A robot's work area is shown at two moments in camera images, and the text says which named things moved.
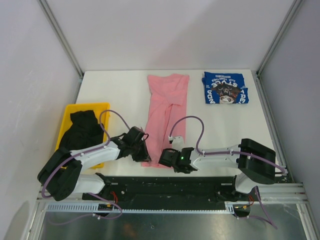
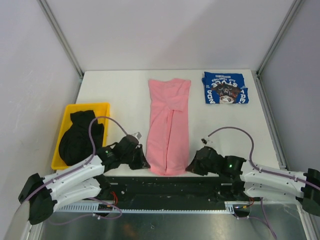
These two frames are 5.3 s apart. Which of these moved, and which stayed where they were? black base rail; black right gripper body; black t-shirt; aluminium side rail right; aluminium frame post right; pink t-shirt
Moved: pink t-shirt; black right gripper body
Stayed: black base rail; aluminium frame post right; black t-shirt; aluminium side rail right
